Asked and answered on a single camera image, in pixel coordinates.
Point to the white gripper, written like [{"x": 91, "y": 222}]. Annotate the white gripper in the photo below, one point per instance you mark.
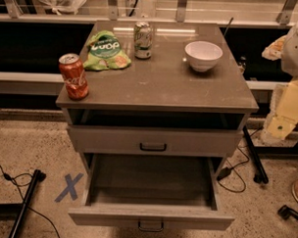
[{"x": 297, "y": 51}]

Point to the green 7up can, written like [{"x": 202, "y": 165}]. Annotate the green 7up can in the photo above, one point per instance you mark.
[{"x": 142, "y": 40}]

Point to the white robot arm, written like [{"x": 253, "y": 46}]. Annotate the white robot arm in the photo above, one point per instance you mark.
[{"x": 286, "y": 49}]

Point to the grey drawer cabinet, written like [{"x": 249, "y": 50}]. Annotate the grey drawer cabinet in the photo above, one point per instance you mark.
[{"x": 164, "y": 92}]

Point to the open grey lower drawer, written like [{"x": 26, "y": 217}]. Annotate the open grey lower drawer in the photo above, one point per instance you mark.
[{"x": 151, "y": 193}]

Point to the red Coca-Cola can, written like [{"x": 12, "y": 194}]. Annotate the red Coca-Cola can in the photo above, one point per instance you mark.
[{"x": 73, "y": 74}]

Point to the black stand leg right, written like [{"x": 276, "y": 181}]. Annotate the black stand leg right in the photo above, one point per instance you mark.
[{"x": 260, "y": 175}]

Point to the black stand leg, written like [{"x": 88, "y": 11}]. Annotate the black stand leg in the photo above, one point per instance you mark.
[
  {"x": 260, "y": 175},
  {"x": 37, "y": 176}
]

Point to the white bowl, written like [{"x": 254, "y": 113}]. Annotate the white bowl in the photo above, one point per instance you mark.
[{"x": 202, "y": 55}]

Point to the black caster leg right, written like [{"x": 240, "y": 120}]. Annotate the black caster leg right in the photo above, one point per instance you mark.
[{"x": 285, "y": 212}]

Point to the green chip bag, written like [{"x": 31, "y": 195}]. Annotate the green chip bag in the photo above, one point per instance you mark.
[{"x": 105, "y": 52}]

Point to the blue tape X mark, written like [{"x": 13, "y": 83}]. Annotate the blue tape X mark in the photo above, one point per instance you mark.
[{"x": 69, "y": 190}]

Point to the black stand leg left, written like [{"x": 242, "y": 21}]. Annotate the black stand leg left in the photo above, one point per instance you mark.
[{"x": 37, "y": 176}]

